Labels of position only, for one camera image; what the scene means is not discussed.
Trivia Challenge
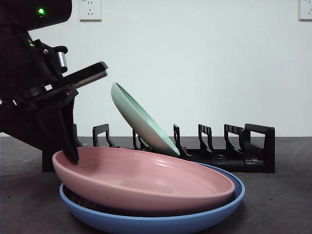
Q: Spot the white wall socket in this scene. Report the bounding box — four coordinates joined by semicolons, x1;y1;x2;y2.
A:
79;0;102;21
298;0;312;21

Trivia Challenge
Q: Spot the black plate rack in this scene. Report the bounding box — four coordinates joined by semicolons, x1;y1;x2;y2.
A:
41;123;276;174

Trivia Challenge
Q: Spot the blue plate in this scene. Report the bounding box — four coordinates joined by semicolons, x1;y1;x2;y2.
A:
59;162;246;234

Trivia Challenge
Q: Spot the green plate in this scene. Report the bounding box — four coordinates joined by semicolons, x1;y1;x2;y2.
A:
111;82;180;157

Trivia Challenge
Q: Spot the pink plate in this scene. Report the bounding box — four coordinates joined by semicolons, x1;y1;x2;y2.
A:
52;146;236;213

